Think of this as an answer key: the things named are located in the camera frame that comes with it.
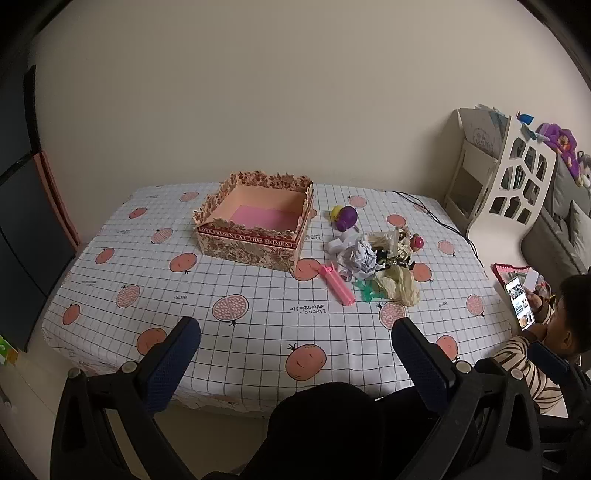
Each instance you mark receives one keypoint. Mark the white paper strip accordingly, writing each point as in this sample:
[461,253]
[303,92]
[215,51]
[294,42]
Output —
[339,242]

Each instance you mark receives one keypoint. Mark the white smartphone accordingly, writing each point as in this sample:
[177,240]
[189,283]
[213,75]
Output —
[519,300]

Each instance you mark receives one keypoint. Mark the white paper ball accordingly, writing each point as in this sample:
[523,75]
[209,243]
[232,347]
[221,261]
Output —
[360,258]

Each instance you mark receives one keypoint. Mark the dark clothing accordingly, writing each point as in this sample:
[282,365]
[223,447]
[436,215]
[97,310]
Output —
[323,429]

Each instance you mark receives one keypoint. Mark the small black toy car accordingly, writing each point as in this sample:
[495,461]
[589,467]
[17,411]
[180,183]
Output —
[392,264]

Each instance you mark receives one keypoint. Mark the floral cardboard box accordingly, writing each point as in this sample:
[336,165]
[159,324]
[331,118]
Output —
[249,244]

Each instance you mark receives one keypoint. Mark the green and white package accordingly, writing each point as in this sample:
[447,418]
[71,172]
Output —
[7,350]

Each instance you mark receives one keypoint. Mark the crumpled beige bag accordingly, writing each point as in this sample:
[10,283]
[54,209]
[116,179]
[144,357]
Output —
[397,284]

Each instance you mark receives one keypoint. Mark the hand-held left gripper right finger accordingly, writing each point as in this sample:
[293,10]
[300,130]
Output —
[418,362]

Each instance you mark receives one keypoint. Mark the green plastic toy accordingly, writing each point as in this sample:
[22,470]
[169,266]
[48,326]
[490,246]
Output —
[368,294]

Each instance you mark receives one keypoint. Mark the pink sealing clip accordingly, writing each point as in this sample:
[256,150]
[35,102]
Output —
[337,284]

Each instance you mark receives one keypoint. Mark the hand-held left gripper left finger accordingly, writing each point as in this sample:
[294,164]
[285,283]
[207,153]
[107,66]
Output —
[173,357]

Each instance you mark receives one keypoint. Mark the pink board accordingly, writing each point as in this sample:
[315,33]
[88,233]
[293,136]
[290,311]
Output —
[60,203]

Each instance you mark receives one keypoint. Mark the yellow ball toy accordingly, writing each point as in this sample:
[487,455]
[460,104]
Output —
[335,213]

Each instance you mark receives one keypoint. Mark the white cutout chair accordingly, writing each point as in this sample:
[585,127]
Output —
[512,194]

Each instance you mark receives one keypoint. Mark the purple plush toy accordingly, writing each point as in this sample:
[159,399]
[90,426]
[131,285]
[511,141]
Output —
[561,141]

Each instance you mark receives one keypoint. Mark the desktop with checked fruit-print cloth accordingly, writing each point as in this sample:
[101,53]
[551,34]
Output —
[138,258]

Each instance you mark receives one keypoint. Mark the pink knitted pouch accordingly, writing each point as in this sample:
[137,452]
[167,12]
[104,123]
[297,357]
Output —
[501,270]

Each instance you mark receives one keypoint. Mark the purple vase-shaped toy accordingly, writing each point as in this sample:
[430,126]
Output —
[347,218]

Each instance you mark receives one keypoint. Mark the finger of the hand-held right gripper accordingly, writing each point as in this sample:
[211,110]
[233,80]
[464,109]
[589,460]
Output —
[570,450]
[549,362]

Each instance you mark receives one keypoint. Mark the small pink doll figure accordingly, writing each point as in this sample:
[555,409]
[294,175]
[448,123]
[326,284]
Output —
[417,241]

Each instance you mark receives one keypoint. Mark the grey sofa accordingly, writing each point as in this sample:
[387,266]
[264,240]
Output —
[554,230]

